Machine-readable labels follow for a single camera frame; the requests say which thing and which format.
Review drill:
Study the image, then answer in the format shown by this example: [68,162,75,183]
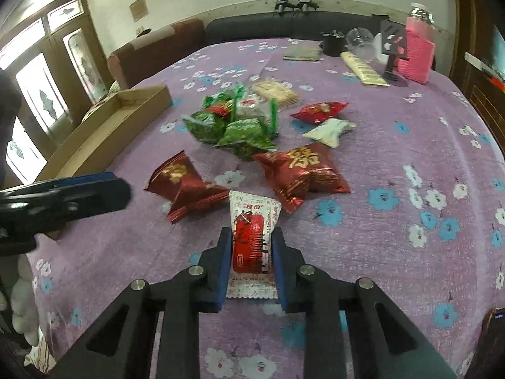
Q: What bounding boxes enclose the clear green-edged pastry packet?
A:
[202,83,278,136]

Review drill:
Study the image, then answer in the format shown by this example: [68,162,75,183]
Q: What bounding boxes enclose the pink covered bottle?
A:
[398,3,436,84]

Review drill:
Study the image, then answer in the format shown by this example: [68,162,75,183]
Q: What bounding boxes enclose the large red gold snack bag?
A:
[253,142,350,214]

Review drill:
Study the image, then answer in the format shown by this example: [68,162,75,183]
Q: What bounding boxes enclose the olive flat booklet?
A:
[282,45,323,62]

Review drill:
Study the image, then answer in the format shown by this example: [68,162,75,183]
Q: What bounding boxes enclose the purple floral tablecloth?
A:
[30,39,504,378]

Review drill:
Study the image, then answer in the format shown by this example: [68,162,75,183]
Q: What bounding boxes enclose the small red snack packet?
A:
[291,102,348,124]

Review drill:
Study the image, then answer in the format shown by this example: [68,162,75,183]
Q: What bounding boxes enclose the brown armchair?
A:
[108,19,205,89]

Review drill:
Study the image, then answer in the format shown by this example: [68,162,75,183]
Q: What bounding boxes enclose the black phone stand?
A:
[381,20,408,87]

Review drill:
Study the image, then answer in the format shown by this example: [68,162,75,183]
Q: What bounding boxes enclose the clear cracker packet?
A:
[251,80,299,110]

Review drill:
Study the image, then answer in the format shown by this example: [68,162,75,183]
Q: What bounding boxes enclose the cream yellow tube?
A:
[341,51,389,87]

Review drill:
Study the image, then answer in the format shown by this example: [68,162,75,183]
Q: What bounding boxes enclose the clear glass cup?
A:
[346,27,376,63]

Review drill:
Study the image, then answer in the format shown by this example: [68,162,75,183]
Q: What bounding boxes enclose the white red snack packet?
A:
[227,191,282,299]

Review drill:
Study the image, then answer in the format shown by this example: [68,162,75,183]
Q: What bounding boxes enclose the wooden glass door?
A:
[1,0,113,184]

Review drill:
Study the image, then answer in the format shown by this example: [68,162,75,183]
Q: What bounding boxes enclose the white cream snack packet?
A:
[302,118,357,148]

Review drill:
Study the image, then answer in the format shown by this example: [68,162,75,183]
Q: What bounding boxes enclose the green snack bag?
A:
[182,111,276,161]

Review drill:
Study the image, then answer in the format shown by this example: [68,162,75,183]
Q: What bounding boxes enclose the dark red snack bag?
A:
[145,152,229,223]

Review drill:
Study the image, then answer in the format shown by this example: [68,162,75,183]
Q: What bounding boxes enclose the black leather sofa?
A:
[205,11,389,44]

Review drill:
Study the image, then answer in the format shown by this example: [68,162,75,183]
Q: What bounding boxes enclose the cardboard box tray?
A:
[37,86,172,181]

